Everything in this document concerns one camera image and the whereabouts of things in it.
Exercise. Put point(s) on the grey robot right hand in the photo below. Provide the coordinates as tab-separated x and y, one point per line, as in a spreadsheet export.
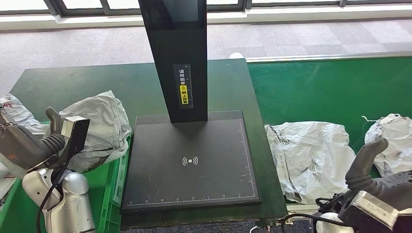
396	189

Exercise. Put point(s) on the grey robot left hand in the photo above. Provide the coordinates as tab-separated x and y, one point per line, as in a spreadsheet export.
22	148

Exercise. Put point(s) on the knotted grey plastic parcel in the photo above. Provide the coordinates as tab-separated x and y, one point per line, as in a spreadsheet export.
396	138

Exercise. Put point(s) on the narrow grey plastic parcel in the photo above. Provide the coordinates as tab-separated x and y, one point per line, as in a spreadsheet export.
103	128

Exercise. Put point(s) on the wide grey plastic parcel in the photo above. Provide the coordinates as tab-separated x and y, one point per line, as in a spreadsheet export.
305	160

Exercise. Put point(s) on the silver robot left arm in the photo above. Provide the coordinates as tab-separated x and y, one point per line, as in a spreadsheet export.
74	205

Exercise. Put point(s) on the green conveyor belt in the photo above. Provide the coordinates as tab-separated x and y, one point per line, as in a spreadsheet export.
322	90

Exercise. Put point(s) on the black machine column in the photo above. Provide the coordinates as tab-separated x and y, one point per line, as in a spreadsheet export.
175	48

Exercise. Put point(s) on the white printed plastic bag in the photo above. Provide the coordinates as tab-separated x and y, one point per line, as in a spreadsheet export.
16	112

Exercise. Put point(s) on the green plastic crate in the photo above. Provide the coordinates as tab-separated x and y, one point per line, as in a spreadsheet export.
103	193

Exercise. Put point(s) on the clear crate label sleeve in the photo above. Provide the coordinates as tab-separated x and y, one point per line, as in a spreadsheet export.
120	180

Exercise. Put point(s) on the black yellow column label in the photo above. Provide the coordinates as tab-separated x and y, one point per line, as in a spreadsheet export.
182	86

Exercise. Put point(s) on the white window sill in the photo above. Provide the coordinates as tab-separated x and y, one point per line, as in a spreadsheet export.
289	13

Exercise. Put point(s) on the small white round object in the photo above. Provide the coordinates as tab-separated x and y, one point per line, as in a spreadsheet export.
236	55

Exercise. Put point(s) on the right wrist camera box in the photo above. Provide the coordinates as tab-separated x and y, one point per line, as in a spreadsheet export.
370	212

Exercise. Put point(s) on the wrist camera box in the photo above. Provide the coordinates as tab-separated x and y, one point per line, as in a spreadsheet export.
370	212
77	135

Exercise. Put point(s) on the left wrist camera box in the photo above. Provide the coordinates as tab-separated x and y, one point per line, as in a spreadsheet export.
77	135

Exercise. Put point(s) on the aluminium conveyor frame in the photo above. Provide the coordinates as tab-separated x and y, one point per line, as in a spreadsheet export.
322	58

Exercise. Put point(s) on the dark window frame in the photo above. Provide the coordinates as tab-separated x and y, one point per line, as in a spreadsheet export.
96	9

